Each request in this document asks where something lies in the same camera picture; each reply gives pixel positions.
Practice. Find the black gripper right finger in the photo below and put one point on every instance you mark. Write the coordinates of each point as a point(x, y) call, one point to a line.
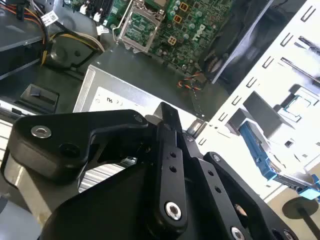
point(225, 185)

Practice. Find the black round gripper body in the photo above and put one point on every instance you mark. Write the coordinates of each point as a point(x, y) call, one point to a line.
point(112, 212)

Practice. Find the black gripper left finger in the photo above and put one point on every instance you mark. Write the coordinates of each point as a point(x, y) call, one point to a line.
point(75, 126)

